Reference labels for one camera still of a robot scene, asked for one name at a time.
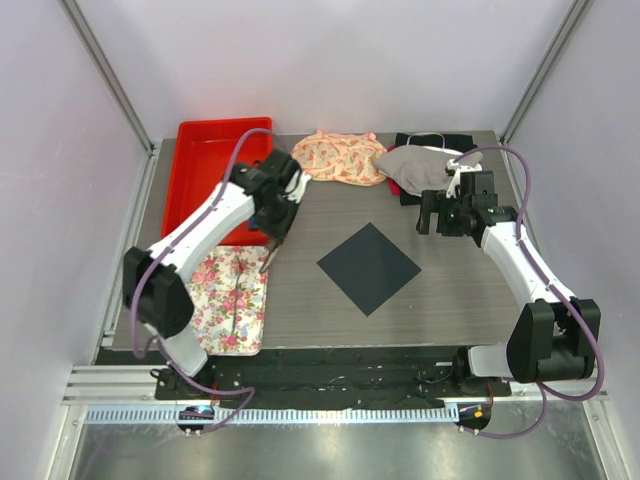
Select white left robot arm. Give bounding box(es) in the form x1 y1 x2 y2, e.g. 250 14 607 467
122 152 311 399

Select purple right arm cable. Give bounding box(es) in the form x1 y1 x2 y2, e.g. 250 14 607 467
449 144 607 440

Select iridescent rainbow fork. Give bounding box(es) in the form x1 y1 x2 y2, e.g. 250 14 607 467
231 257 244 334

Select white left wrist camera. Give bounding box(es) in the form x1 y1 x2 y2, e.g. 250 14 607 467
284 170 312 204

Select grey cloth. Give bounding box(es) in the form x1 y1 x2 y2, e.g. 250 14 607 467
374 145 460 196

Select floral rectangular tray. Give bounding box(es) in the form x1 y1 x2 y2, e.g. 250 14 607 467
187 246 268 356

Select white slotted cable duct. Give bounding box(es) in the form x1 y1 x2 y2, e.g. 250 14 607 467
84 404 459 426

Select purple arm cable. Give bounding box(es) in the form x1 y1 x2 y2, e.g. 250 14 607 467
449 144 607 440
122 128 277 436

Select black cloth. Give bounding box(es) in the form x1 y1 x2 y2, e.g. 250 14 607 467
394 132 477 153

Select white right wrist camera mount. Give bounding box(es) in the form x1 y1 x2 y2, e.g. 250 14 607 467
445 159 468 198

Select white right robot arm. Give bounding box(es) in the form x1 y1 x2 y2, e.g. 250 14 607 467
416 171 601 395

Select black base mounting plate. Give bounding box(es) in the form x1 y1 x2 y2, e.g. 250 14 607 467
142 346 511 411

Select dark navy paper napkin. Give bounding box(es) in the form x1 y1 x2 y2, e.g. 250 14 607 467
317 223 421 316

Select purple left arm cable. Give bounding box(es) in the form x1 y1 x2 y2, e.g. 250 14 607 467
122 128 277 436

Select orange patterned cloth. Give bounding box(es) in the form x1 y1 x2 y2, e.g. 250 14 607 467
291 130 387 187

